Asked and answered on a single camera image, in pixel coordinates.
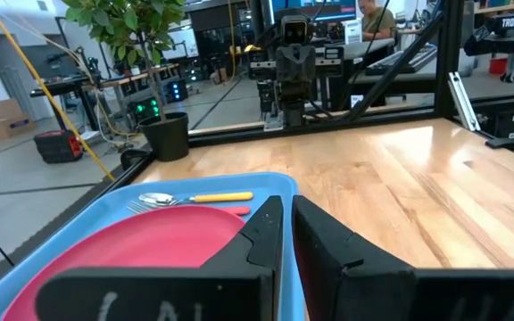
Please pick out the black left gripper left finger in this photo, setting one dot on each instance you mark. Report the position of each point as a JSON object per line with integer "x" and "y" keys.
{"x": 239, "y": 285}

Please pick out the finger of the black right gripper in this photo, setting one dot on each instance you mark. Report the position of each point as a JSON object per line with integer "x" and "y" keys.
{"x": 305, "y": 62}
{"x": 286, "y": 62}

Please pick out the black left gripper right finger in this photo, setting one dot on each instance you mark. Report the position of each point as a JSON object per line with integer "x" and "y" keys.
{"x": 342, "y": 285}

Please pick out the red plastic plate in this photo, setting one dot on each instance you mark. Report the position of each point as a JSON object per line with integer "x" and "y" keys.
{"x": 150, "y": 241}

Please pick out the black Trossen-labelled robot arm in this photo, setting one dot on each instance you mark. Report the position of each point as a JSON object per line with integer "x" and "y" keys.
{"x": 507, "y": 31}

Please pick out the blue plastic tray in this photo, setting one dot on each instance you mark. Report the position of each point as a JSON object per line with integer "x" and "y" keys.
{"x": 261, "y": 183}

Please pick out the black computer monitor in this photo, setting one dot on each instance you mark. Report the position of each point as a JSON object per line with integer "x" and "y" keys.
{"x": 319, "y": 9}

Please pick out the person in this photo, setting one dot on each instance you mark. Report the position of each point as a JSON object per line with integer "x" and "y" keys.
{"x": 375, "y": 22}

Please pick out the black keyboard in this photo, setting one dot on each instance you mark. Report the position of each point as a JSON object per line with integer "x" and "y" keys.
{"x": 404, "y": 60}

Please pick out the black plant pot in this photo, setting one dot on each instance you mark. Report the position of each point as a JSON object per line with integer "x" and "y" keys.
{"x": 165, "y": 138}

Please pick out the green leafy potted plant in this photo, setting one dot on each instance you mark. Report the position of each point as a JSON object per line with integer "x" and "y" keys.
{"x": 123, "y": 22}

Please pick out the wooden workbench with equipment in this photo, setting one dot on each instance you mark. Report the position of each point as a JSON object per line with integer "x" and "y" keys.
{"x": 105, "y": 82}

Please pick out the black and red toolbox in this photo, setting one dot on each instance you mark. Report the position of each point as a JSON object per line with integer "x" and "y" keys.
{"x": 56, "y": 147}

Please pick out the brown cardboard box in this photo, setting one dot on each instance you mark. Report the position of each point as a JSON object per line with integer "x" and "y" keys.
{"x": 5, "y": 120}

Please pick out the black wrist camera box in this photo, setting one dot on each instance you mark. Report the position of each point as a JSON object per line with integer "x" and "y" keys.
{"x": 294, "y": 30}

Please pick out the black table frame rail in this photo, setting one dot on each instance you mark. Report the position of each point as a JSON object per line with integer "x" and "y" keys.
{"x": 449, "y": 67}

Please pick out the silver metal bracket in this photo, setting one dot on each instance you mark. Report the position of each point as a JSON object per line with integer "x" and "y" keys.
{"x": 462, "y": 102}

